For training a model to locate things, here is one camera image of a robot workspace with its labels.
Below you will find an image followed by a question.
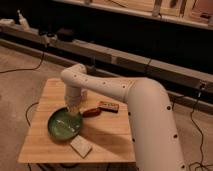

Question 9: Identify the green ceramic bowl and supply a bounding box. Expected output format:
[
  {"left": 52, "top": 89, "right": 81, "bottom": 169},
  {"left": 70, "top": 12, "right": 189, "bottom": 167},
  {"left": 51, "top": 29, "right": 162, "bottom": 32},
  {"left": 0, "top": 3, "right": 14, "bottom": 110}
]
[{"left": 47, "top": 107, "right": 83, "bottom": 141}]

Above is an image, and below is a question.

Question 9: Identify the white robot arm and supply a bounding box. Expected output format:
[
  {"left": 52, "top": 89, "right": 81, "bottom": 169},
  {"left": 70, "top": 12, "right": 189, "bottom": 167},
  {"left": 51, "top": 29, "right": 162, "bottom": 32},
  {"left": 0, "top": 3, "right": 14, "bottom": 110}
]
[{"left": 61, "top": 64, "right": 186, "bottom": 171}]

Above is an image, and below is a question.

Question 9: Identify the red brown oblong object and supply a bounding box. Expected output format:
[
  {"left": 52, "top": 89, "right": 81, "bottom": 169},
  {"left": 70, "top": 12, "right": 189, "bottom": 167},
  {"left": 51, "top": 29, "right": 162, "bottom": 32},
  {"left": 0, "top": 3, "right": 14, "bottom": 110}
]
[{"left": 82, "top": 107, "right": 101, "bottom": 118}]

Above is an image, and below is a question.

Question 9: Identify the translucent plastic cup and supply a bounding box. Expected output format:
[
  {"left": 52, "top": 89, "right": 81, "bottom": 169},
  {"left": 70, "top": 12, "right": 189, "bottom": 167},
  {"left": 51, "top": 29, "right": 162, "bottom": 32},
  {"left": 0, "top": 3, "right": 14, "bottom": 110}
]
[{"left": 81, "top": 89, "right": 87, "bottom": 101}]

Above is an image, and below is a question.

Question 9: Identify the brown rectangular box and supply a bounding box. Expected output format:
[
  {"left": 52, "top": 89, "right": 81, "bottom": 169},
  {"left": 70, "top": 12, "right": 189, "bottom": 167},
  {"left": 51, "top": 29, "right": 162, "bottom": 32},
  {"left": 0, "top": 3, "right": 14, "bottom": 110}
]
[{"left": 99, "top": 101, "right": 119, "bottom": 113}]

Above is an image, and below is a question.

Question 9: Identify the pale sponge block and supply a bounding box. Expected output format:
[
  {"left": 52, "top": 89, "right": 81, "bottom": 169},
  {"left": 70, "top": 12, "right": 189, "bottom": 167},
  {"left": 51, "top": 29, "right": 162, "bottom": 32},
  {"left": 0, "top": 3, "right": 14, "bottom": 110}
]
[{"left": 70, "top": 135, "right": 92, "bottom": 158}]

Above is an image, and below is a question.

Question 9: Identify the black device on ledge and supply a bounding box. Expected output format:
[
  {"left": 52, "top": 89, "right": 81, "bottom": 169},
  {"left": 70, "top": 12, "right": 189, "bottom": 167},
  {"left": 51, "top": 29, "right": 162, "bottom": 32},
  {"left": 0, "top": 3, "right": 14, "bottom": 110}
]
[{"left": 57, "top": 28, "right": 75, "bottom": 42}]

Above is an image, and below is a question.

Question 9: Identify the white spray bottle background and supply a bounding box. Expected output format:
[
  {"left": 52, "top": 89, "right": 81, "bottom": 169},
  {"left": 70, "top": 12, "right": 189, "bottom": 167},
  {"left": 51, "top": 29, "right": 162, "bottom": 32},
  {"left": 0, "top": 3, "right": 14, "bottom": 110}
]
[{"left": 17, "top": 10, "right": 30, "bottom": 31}]

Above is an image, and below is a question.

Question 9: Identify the black cable on floor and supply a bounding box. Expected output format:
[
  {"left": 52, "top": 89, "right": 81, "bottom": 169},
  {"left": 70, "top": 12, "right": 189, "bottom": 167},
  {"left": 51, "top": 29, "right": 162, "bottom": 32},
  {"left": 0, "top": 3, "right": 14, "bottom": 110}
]
[{"left": 0, "top": 46, "right": 46, "bottom": 75}]

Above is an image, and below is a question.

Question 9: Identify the black cable right side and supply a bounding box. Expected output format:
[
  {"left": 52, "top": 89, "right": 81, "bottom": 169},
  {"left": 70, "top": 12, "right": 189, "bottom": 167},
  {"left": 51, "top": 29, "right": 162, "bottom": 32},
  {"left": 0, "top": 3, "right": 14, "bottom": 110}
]
[{"left": 188, "top": 86, "right": 213, "bottom": 171}]

